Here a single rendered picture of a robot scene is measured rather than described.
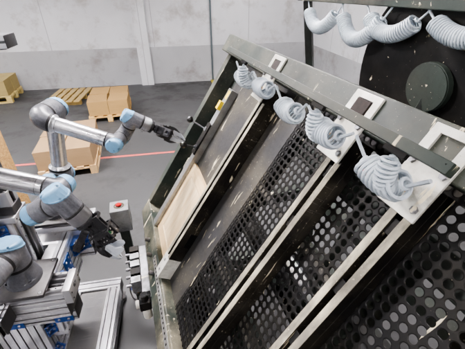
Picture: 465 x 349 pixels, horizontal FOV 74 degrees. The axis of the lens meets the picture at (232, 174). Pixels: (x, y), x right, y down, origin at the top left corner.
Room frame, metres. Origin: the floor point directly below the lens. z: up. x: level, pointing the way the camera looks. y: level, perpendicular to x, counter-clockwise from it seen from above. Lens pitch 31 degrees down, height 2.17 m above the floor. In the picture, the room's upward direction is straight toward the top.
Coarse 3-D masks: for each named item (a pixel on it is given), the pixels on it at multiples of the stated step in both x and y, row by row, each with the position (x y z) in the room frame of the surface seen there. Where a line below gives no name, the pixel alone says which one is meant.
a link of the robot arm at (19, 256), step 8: (0, 240) 0.96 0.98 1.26; (8, 240) 0.96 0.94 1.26; (16, 240) 0.96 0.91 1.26; (0, 248) 0.91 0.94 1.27; (8, 248) 0.92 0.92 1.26; (16, 248) 0.93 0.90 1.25; (24, 248) 0.97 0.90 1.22; (0, 256) 0.89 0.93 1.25; (8, 256) 0.90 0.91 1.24; (16, 256) 0.92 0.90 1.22; (24, 256) 0.95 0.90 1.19; (16, 264) 0.90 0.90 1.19; (24, 264) 0.94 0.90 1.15
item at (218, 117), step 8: (224, 96) 1.67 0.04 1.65; (232, 96) 1.64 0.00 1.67; (224, 104) 1.62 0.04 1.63; (216, 112) 1.65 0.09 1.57; (224, 112) 1.62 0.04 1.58; (216, 120) 1.61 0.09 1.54; (216, 128) 1.61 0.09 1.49; (208, 136) 1.59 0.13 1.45; (200, 152) 1.58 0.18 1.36; (192, 160) 1.56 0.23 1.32; (184, 168) 1.58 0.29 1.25; (184, 176) 1.54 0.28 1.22; (176, 184) 1.54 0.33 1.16; (176, 192) 1.53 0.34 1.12; (168, 200) 1.51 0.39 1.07; (160, 216) 1.49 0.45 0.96
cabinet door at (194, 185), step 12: (192, 168) 1.54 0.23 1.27; (192, 180) 1.46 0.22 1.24; (204, 180) 1.39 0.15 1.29; (180, 192) 1.50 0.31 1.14; (192, 192) 1.38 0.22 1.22; (180, 204) 1.42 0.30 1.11; (192, 204) 1.31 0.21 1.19; (168, 216) 1.45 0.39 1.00; (180, 216) 1.34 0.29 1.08; (168, 228) 1.37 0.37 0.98; (180, 228) 1.26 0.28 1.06; (168, 240) 1.28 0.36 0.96
